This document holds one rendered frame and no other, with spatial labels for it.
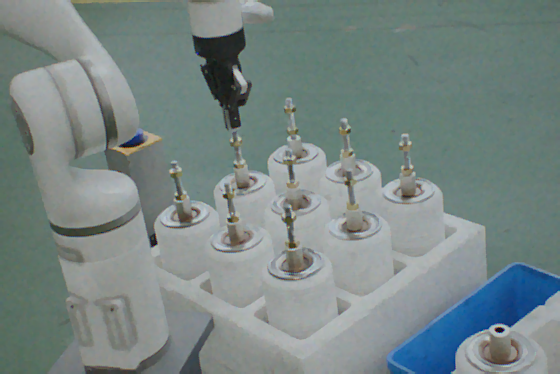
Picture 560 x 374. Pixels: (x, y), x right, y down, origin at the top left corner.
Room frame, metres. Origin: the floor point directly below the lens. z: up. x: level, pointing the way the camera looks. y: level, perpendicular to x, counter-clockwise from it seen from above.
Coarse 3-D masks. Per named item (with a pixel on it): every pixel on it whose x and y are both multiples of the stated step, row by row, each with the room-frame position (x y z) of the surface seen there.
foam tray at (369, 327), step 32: (448, 224) 1.21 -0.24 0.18; (448, 256) 1.13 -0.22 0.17; (480, 256) 1.18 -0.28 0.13; (160, 288) 1.16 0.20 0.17; (192, 288) 1.13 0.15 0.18; (384, 288) 1.06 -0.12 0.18; (416, 288) 1.08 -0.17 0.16; (448, 288) 1.12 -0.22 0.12; (224, 320) 1.05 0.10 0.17; (256, 320) 1.03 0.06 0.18; (352, 320) 1.00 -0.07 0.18; (384, 320) 1.03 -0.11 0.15; (416, 320) 1.08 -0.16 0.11; (224, 352) 1.06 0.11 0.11; (256, 352) 1.00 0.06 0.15; (288, 352) 0.95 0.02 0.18; (320, 352) 0.95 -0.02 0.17; (352, 352) 0.99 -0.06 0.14; (384, 352) 1.03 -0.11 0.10
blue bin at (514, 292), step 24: (480, 288) 1.11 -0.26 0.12; (504, 288) 1.15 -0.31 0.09; (528, 288) 1.15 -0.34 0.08; (552, 288) 1.12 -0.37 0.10; (456, 312) 1.08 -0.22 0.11; (480, 312) 1.11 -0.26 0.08; (504, 312) 1.14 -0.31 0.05; (528, 312) 1.15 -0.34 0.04; (432, 336) 1.04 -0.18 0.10; (456, 336) 1.07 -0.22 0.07; (408, 360) 1.01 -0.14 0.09; (432, 360) 1.04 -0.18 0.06
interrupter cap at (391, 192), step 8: (392, 184) 1.22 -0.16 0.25; (400, 184) 1.22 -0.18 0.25; (416, 184) 1.21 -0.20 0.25; (424, 184) 1.20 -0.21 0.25; (432, 184) 1.20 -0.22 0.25; (384, 192) 1.20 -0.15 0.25; (392, 192) 1.19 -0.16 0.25; (400, 192) 1.20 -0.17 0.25; (416, 192) 1.19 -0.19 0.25; (424, 192) 1.18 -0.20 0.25; (432, 192) 1.18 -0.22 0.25; (392, 200) 1.17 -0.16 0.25; (400, 200) 1.17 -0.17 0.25; (408, 200) 1.16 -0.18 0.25; (416, 200) 1.16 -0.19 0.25; (424, 200) 1.16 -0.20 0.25
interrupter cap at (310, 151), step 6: (306, 144) 1.40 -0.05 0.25; (312, 144) 1.40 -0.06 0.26; (276, 150) 1.39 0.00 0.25; (282, 150) 1.39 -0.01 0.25; (306, 150) 1.38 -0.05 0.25; (312, 150) 1.37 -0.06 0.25; (276, 156) 1.37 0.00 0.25; (282, 156) 1.37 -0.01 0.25; (300, 156) 1.37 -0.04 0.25; (306, 156) 1.36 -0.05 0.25; (312, 156) 1.35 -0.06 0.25; (282, 162) 1.35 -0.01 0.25; (300, 162) 1.34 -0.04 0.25
